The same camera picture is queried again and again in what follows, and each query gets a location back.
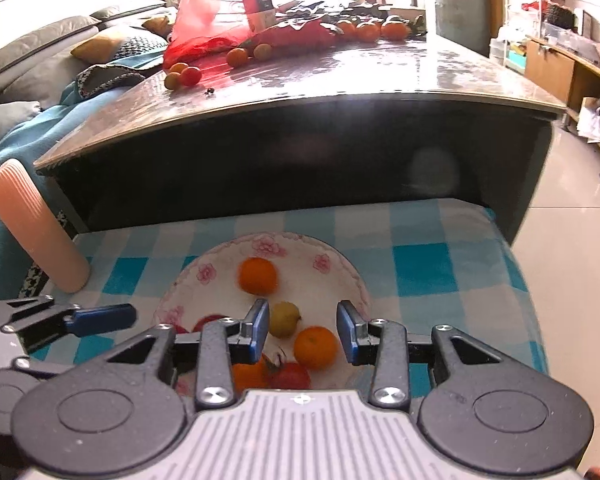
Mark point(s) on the yellow cherry tomato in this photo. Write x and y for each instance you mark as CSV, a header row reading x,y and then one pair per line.
x,y
284,319

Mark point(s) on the dark coffee table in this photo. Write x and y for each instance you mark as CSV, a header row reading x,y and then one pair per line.
x,y
280,170

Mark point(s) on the yellow pillow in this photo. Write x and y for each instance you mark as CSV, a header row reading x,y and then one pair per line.
x,y
100,47

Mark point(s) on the red plastic bag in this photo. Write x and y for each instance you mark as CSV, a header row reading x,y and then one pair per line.
x,y
195,20

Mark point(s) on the white plate with pink flowers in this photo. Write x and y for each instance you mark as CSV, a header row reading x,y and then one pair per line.
x,y
305,280

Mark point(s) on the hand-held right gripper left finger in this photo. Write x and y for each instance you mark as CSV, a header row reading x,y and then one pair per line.
x,y
260,327

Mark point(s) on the dark red carton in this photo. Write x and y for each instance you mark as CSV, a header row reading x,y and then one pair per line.
x,y
259,10

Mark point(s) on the orange cherry tomato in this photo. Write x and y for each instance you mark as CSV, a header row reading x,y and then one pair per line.
x,y
257,275
315,347

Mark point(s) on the houndstooth pillow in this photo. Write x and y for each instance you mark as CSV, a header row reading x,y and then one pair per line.
x,y
110,80

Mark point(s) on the grey green cushion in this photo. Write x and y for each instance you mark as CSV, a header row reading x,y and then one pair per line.
x,y
5,125

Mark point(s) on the scattered cherry tomatoes group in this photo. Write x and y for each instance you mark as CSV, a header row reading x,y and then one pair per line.
x,y
237,56

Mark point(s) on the pink ribbed cylinder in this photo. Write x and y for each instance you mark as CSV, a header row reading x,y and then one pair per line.
x,y
40,225

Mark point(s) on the blue white checkered cloth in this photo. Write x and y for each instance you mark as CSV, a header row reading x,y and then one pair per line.
x,y
430,270

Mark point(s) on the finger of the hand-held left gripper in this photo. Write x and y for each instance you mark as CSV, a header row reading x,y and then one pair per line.
x,y
105,319
35,366

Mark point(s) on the grey sofa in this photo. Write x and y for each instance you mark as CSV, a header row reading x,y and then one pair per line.
x,y
30,45

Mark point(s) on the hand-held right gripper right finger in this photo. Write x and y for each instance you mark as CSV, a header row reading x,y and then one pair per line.
x,y
347,330

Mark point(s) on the large orange red tomato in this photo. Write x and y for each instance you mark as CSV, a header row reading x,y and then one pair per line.
x,y
250,376

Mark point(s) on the red cherry tomato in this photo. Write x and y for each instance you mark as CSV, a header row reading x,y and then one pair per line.
x,y
210,321
291,376

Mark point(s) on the tangerine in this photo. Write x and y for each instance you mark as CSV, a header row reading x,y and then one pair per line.
x,y
347,30
368,32
395,30

